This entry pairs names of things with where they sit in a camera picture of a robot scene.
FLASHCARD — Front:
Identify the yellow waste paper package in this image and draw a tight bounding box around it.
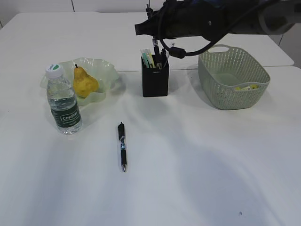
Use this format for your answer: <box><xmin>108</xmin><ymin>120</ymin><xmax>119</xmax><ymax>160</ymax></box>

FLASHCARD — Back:
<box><xmin>235</xmin><ymin>84</ymin><xmax>259</xmax><ymax>91</ymax></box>

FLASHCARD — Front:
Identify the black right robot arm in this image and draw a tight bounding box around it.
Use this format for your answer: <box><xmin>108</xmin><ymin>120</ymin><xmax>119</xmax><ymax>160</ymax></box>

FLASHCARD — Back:
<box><xmin>135</xmin><ymin>0</ymin><xmax>301</xmax><ymax>41</ymax></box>

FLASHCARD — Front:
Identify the green wavy glass plate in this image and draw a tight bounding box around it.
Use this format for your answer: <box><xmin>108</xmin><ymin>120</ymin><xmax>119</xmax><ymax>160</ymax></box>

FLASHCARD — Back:
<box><xmin>42</xmin><ymin>57</ymin><xmax>118</xmax><ymax>106</ymax></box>

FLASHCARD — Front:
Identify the green utility knife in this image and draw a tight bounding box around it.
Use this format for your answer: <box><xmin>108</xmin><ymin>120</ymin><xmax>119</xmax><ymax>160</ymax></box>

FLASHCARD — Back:
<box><xmin>141</xmin><ymin>49</ymin><xmax>150</xmax><ymax>68</ymax></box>

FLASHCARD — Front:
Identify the clear plastic ruler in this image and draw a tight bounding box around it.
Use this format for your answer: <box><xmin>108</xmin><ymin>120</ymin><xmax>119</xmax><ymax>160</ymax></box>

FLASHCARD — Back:
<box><xmin>163</xmin><ymin>41</ymin><xmax>176</xmax><ymax>68</ymax></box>

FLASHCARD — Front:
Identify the clear plastic water bottle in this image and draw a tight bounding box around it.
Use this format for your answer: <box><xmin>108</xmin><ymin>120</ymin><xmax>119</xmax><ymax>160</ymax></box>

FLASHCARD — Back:
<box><xmin>46</xmin><ymin>64</ymin><xmax>82</xmax><ymax>135</ymax></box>

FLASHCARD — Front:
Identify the black square pen holder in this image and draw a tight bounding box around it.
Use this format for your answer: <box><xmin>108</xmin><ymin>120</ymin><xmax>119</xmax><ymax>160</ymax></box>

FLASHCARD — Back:
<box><xmin>141</xmin><ymin>58</ymin><xmax>169</xmax><ymax>97</ymax></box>

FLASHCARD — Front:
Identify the yellow utility knife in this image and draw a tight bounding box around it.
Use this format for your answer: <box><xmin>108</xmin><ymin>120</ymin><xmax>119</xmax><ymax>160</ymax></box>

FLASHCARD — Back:
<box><xmin>145</xmin><ymin>49</ymin><xmax>156</xmax><ymax>68</ymax></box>

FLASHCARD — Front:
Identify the green plastic woven basket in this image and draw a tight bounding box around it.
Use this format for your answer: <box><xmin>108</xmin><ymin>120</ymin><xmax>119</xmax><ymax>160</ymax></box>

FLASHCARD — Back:
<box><xmin>198</xmin><ymin>45</ymin><xmax>270</xmax><ymax>110</ymax></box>

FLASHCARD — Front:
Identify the yellow pear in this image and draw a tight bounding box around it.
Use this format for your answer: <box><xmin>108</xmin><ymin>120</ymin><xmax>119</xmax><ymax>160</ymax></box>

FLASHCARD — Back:
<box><xmin>73</xmin><ymin>64</ymin><xmax>99</xmax><ymax>98</ymax></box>

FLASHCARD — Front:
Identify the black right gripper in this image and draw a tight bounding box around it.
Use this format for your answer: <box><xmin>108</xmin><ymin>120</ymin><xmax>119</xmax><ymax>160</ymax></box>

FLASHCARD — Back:
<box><xmin>135</xmin><ymin>0</ymin><xmax>235</xmax><ymax>40</ymax></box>

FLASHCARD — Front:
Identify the black pen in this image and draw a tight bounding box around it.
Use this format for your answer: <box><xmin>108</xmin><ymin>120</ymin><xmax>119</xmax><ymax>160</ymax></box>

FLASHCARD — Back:
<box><xmin>158</xmin><ymin>48</ymin><xmax>166</xmax><ymax>70</ymax></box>
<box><xmin>118</xmin><ymin>122</ymin><xmax>127</xmax><ymax>172</ymax></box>
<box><xmin>146</xmin><ymin>1</ymin><xmax>161</xmax><ymax>69</ymax></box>

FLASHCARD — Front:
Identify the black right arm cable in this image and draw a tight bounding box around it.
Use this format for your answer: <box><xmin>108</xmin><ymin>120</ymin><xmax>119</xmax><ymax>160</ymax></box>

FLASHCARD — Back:
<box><xmin>157</xmin><ymin>0</ymin><xmax>278</xmax><ymax>59</ymax></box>

